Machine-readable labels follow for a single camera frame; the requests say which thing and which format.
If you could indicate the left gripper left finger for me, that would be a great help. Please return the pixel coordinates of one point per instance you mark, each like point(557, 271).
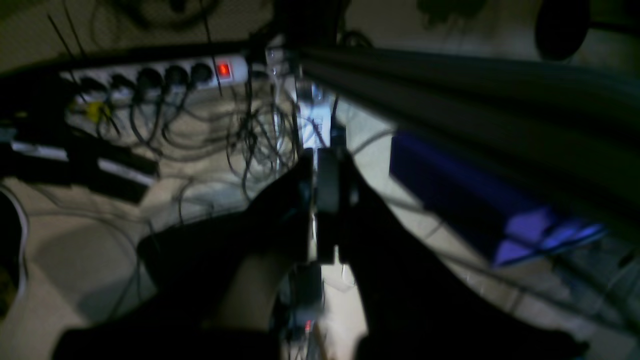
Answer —
point(225, 275)

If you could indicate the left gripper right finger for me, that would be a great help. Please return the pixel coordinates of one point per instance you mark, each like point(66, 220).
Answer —
point(415, 307)

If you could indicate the white power strip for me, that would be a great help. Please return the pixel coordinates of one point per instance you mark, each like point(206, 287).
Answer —
point(125, 81)

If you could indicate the black round stool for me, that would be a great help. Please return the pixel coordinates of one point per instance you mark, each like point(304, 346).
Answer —
point(560, 28)

